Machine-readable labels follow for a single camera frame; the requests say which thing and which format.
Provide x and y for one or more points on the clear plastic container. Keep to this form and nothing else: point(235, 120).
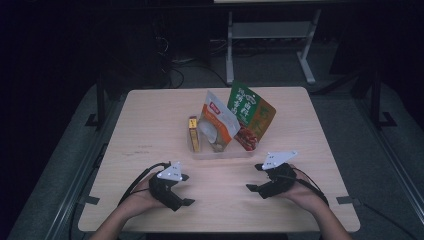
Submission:
point(226, 153)

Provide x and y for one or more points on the grey tape strip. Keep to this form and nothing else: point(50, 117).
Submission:
point(90, 200)
point(348, 200)

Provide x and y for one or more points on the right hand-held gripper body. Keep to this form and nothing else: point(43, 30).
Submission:
point(276, 181)

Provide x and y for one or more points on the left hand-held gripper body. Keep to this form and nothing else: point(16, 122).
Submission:
point(165, 190)

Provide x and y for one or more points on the grey metal stand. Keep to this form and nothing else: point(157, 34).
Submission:
point(270, 30)

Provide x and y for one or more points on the small yellow box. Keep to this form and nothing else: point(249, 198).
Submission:
point(193, 133)

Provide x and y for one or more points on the orange and white food packet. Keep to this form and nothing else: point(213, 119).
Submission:
point(216, 123)

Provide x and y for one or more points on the person's left hand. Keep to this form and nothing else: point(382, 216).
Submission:
point(140, 198)

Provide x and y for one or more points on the black metal stand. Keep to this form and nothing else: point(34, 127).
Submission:
point(100, 106)
point(378, 103)

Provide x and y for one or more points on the green and red food packet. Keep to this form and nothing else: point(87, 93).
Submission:
point(250, 113)

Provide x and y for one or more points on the person's right hand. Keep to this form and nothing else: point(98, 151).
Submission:
point(301, 196)

